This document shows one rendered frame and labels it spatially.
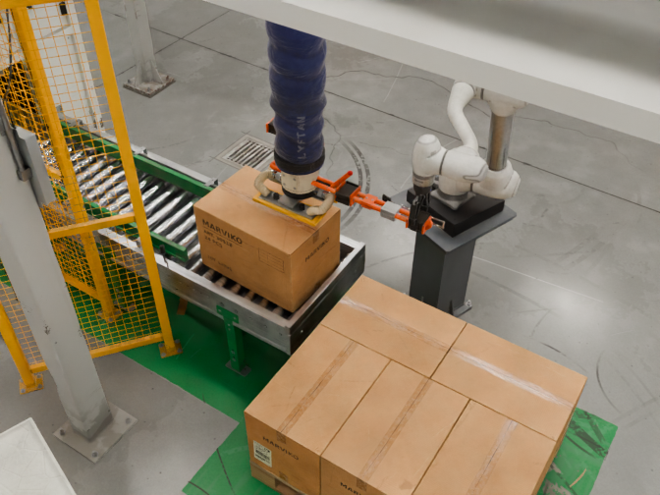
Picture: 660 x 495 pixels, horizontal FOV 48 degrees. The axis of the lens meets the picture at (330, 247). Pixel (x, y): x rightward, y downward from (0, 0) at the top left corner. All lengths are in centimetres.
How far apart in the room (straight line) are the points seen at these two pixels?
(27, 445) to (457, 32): 260
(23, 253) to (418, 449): 176
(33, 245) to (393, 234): 254
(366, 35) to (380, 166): 511
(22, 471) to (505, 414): 193
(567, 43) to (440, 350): 323
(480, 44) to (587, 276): 455
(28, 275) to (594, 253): 341
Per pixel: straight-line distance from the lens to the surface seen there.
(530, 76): 29
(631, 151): 601
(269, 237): 342
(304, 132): 308
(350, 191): 322
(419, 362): 345
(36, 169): 286
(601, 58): 31
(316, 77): 297
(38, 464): 276
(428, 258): 408
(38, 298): 320
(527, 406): 340
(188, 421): 396
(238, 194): 367
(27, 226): 300
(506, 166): 367
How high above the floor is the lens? 325
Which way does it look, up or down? 43 degrees down
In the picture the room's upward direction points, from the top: straight up
